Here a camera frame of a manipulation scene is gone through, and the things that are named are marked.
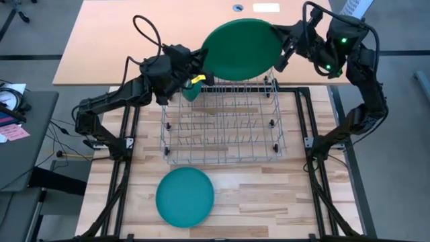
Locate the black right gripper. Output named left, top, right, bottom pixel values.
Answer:
left=272, top=21, right=320, bottom=73

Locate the black office chair base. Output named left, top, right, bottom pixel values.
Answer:
left=0, top=0, right=38, bottom=43

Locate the yellow rod with black tip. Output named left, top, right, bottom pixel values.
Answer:
left=56, top=150, right=94, bottom=159

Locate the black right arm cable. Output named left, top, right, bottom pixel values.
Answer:
left=301, top=1, right=382, bottom=71

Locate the white paper sheet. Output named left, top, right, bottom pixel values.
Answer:
left=0, top=83, right=27, bottom=112

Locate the teal plate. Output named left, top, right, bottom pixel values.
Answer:
left=155, top=167, right=215, bottom=229

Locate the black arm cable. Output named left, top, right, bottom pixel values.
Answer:
left=301, top=1, right=382, bottom=71
left=122, top=14, right=164, bottom=91

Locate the light wooden desk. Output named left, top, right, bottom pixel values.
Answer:
left=52, top=0, right=356, bottom=87

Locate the green plate with white label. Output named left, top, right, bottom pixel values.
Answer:
left=200, top=18, right=284, bottom=81

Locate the black floor cable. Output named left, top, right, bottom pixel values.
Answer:
left=45, top=117, right=98, bottom=162

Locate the grey bench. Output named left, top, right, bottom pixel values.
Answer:
left=0, top=186, right=46, bottom=242

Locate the white desk outlet panel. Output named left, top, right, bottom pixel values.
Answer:
left=253, top=3, right=282, bottom=13

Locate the pink paper note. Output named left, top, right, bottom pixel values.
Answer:
left=0, top=123, right=31, bottom=142

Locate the black aluminium table frame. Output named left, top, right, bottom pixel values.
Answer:
left=75, top=86, right=366, bottom=242

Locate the grey side table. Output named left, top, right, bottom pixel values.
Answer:
left=0, top=89, right=60, bottom=193

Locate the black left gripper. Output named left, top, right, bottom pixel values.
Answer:
left=164, top=44, right=216, bottom=89

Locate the black coiled cable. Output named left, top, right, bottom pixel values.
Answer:
left=0, top=87, right=33, bottom=114

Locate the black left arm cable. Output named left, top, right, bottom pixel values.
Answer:
left=122, top=14, right=164, bottom=91

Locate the white perforated computer case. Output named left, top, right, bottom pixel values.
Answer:
left=339, top=0, right=376, bottom=19

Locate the grey wire dish rack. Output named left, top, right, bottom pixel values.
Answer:
left=159, top=67, right=287, bottom=165

